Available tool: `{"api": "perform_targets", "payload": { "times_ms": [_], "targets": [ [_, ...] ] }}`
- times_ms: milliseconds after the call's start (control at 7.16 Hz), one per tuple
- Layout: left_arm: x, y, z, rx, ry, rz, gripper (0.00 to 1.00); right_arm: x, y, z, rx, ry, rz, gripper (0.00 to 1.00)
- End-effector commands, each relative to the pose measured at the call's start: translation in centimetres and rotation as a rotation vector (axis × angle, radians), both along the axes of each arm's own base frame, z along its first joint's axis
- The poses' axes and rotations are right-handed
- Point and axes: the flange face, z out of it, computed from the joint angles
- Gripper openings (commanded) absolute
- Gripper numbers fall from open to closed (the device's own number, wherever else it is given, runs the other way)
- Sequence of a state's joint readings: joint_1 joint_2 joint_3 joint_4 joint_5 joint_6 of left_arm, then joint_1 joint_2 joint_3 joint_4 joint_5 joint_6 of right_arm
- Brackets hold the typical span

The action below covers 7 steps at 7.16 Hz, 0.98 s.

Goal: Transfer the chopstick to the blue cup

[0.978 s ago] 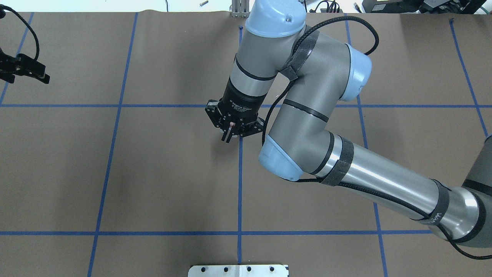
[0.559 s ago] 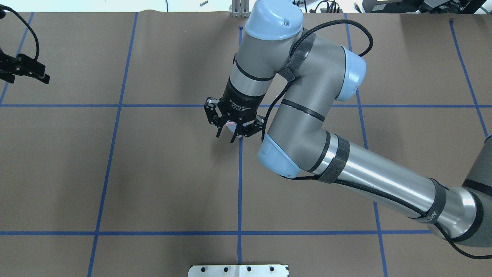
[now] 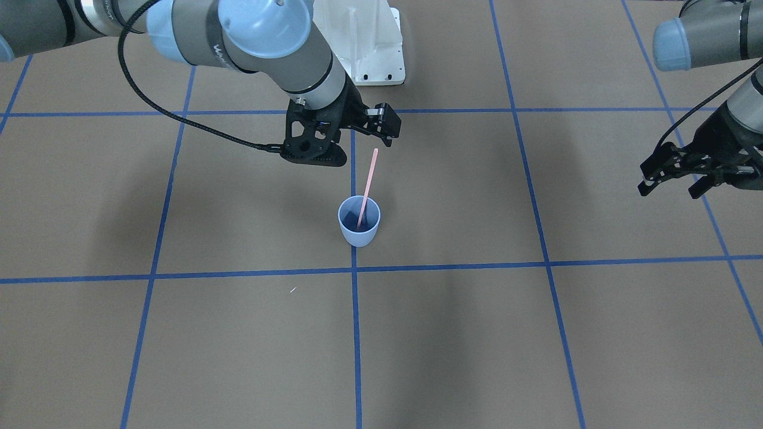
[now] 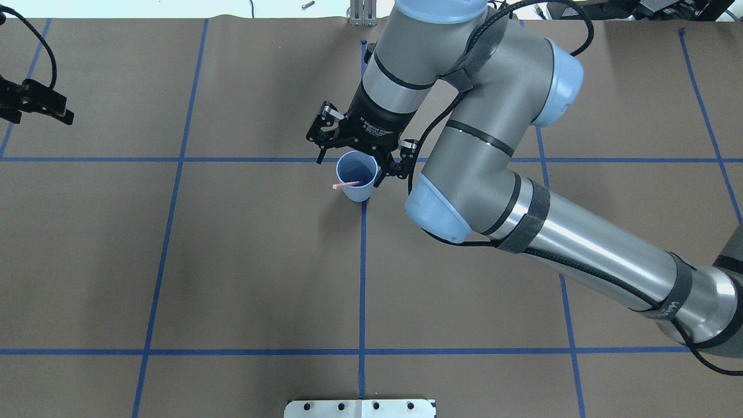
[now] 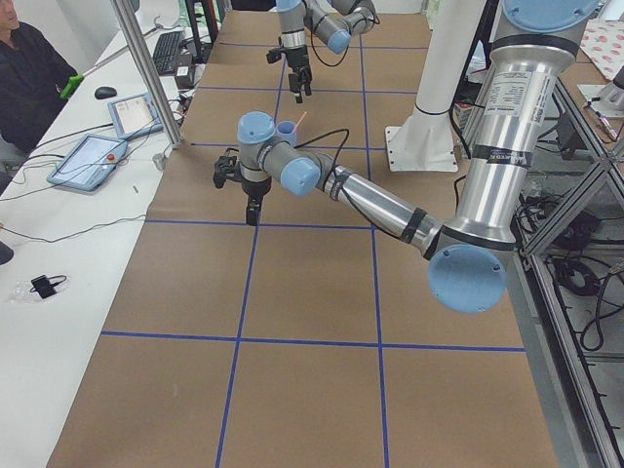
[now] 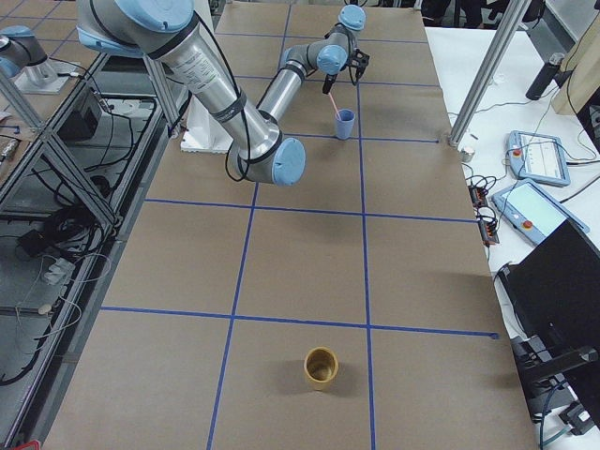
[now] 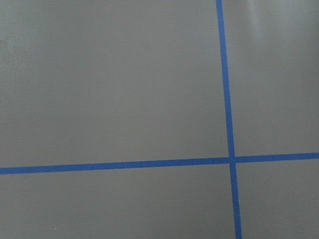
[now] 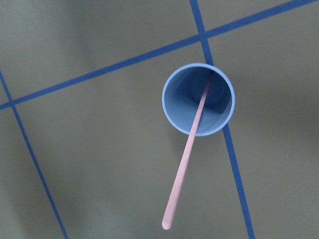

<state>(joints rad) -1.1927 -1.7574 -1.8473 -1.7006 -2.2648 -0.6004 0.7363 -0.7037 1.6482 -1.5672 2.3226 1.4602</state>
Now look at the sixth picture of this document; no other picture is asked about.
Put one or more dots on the small metal cylinder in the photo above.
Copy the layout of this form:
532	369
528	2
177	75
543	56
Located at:
466	154

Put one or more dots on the blue plastic cup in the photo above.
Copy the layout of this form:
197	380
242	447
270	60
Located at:
344	124

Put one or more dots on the black power strip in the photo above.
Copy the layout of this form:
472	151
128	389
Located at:
486	218

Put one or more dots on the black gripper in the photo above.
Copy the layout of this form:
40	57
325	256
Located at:
331	77

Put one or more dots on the aluminium frame post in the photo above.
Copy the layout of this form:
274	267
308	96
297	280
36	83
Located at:
511	19

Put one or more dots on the near teach pendant tablet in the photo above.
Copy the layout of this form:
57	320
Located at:
532	211

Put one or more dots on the yellow bamboo cup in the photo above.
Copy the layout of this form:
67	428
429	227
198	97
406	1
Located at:
320	368

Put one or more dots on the black monitor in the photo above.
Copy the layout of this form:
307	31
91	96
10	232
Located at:
555	295

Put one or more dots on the far teach pendant tablet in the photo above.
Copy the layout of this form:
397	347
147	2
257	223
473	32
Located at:
538	157

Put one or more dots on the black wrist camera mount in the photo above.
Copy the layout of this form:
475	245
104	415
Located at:
357	65

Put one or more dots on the pink chopstick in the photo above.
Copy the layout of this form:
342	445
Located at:
334	105

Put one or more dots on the teach pendant tablet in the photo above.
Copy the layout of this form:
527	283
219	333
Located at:
532	211
538	157

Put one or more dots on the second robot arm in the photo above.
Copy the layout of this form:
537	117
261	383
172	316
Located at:
24	60

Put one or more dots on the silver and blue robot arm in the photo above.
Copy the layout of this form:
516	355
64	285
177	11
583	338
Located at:
174	34

